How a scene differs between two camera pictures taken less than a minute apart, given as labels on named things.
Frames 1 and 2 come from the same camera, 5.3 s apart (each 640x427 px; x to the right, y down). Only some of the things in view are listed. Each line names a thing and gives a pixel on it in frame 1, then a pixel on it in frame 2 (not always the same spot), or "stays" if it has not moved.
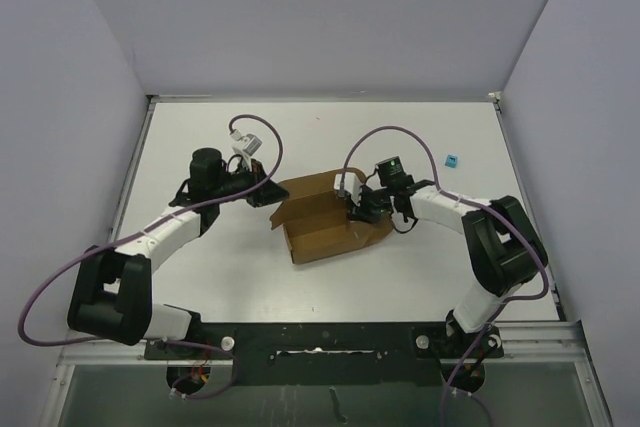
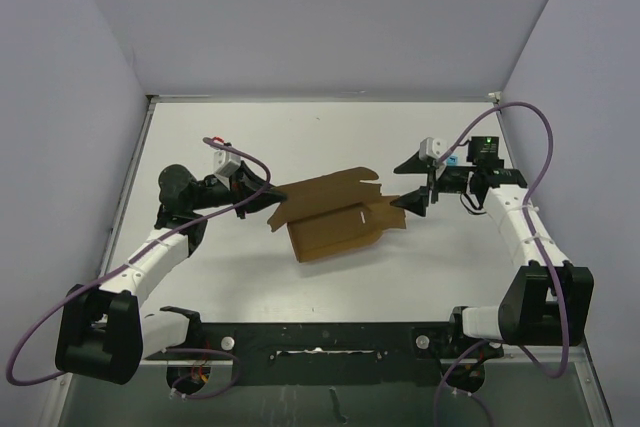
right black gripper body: x=372 y=204 -> x=452 y=179
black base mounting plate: x=332 y=353 stays
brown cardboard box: x=315 y=219 stays
